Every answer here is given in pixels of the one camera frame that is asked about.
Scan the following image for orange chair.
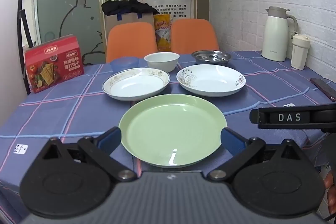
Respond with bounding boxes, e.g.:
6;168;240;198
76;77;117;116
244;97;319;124
171;18;219;54
106;22;158;63

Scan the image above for blue plaid tablecloth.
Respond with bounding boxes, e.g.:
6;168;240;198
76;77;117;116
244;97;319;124
0;50;336;224

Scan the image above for black metal frame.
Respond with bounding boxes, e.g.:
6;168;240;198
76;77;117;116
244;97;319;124
16;0;34;96

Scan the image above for framed poster board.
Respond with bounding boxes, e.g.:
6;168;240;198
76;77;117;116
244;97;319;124
99;0;198;23

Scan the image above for red cracker box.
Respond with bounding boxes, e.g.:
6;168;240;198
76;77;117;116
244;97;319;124
24;34;85;94

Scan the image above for white thermos jug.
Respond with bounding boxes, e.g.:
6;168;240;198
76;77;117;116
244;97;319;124
261;6;298;62

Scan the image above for person's right hand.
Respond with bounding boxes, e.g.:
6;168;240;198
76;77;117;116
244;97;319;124
323;171;336;214

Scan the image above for green plate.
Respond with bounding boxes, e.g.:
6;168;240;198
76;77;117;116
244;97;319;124
119;94;228;168

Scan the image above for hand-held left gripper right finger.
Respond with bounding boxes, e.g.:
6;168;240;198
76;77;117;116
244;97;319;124
206;127;302;182

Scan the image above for cream tumbler cup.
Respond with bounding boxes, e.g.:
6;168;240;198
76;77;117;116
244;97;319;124
290;34;311;71

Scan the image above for stainless steel bowl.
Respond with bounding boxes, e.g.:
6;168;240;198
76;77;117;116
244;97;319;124
191;50;232;67

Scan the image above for black cloth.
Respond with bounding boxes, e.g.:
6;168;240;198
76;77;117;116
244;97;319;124
101;0;160;17

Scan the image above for cardboard box with black cloth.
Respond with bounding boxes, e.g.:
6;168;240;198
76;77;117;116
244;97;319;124
104;12;155;38

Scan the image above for white ceramic bowl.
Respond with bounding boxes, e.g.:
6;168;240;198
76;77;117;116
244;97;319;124
144;52;180;73

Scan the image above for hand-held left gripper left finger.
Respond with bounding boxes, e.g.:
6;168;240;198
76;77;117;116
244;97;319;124
39;127;137;182

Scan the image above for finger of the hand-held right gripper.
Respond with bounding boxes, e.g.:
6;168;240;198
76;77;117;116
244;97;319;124
249;108;259;125

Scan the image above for white plate with vine print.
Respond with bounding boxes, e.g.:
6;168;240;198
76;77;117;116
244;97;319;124
176;64;247;97

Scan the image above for yellow snack packet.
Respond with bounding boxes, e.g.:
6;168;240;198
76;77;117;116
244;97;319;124
154;13;175;52

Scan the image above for blue plastic bowl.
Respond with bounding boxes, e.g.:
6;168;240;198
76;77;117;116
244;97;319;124
110;56;139;73

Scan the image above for dark red phone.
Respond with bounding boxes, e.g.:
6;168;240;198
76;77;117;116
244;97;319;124
310;78;336;102

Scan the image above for white plate with gold rim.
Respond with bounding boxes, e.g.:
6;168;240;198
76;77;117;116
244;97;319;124
102;68;171;101

